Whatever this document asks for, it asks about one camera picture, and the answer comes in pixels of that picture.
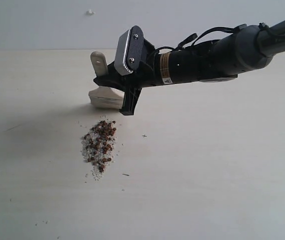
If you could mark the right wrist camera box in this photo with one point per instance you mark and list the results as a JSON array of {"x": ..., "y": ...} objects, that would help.
[{"x": 129, "y": 51}]

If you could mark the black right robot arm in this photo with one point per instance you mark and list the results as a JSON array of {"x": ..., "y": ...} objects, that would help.
[{"x": 245, "y": 48}]

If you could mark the pile of beans and grains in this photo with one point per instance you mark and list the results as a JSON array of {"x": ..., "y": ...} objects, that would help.
[{"x": 99, "y": 147}]

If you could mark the wooden paint brush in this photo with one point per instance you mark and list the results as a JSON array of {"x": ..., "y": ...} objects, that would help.
[{"x": 104, "y": 97}]

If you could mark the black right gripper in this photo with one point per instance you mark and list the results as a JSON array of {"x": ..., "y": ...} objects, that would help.
[{"x": 158, "y": 67}]

